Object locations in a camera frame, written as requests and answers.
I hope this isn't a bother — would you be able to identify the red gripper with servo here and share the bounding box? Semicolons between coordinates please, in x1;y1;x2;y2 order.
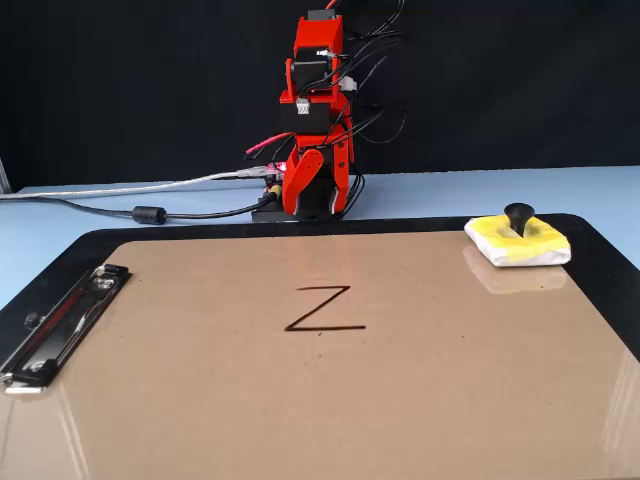
281;124;356;216

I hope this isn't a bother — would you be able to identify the yellow sponge with black knob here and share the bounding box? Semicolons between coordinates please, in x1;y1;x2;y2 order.
463;201;572;269

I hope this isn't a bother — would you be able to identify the controller circuit board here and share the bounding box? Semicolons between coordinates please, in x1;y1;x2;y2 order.
263;160;291;184

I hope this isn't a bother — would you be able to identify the black mat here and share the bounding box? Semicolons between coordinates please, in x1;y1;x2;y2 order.
0;212;640;364

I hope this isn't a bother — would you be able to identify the brown clipboard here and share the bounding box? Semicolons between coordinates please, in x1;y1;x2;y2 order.
0;230;640;480

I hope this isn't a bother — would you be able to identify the black backdrop cloth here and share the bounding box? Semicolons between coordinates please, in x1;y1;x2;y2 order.
0;0;640;194

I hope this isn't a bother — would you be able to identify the metal clipboard clip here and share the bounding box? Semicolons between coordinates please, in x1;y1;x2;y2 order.
0;263;132;397

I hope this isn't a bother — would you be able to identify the black servo wire bundle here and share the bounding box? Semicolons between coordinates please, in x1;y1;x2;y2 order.
317;0;410;221

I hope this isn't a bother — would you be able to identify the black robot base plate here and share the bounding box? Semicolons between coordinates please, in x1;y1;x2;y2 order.
251;167;362;224

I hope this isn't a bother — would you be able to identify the pinkish red wire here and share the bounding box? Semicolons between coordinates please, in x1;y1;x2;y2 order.
245;131;297;161

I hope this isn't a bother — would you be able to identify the black power cable with ferrite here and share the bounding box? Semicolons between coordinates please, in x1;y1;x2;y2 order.
0;183;284;227

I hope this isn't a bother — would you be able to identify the silver braided USB cable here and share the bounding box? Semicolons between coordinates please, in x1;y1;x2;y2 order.
0;166;271;202

